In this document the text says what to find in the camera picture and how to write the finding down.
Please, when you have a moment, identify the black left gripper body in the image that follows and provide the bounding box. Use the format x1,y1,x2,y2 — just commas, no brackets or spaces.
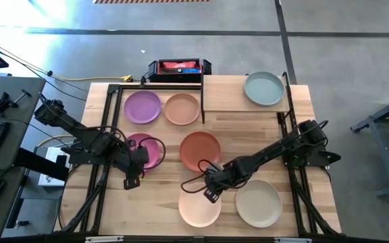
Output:
125,158,150,179

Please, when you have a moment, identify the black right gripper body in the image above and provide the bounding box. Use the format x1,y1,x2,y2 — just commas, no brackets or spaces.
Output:
205,167,236,192

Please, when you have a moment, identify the magenta pink plate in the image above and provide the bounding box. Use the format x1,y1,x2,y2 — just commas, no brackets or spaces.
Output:
126,132,161,171

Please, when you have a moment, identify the terracotta red plate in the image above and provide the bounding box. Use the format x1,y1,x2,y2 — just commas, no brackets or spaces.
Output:
179,131,222,173

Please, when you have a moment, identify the pale pink plate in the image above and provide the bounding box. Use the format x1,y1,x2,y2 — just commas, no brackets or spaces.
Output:
178,182,222,228

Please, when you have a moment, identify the cream plate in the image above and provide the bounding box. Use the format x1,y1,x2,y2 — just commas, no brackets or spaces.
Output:
235,179,283,228

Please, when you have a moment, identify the purple plate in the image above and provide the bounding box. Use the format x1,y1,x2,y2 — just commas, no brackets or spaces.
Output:
124,90,162,125

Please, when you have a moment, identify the peach orange plate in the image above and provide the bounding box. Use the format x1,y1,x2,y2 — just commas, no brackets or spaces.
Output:
163,92,201,126

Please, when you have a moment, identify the grey-blue plate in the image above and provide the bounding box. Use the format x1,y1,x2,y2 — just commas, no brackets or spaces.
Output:
243,70,286,108

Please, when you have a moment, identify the white box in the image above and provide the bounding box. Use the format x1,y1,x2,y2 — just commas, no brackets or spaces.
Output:
38,146,70,187

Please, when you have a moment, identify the black slanted beam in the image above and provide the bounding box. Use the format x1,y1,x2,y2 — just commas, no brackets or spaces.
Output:
14,148,70,182

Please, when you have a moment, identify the black and red toolbox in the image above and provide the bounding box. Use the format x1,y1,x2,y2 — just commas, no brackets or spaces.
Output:
147,57,213,84

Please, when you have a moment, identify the grey desk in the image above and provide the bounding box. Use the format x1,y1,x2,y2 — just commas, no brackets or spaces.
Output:
0,76,47,239

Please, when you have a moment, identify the black clamp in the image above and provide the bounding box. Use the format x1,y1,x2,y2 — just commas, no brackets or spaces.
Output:
0,89,32,114

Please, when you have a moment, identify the grey metal stand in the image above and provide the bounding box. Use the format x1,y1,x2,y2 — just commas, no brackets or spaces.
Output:
349,88,389,198

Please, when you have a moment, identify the silver bracket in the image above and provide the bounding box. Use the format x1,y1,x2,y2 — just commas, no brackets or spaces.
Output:
84,236,124,243
274,237,313,243

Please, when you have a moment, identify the wooden shelf with black frame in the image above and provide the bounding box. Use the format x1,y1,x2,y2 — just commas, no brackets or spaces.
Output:
200,71,290,125

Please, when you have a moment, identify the black aluminium table frame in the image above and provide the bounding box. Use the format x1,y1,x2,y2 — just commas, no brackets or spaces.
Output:
54,82,342,237

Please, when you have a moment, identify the yellow cable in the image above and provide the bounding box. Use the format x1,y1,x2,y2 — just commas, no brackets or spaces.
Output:
51,74,134,83

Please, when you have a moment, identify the black floor cable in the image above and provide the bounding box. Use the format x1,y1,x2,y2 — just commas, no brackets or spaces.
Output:
0,35,88,102

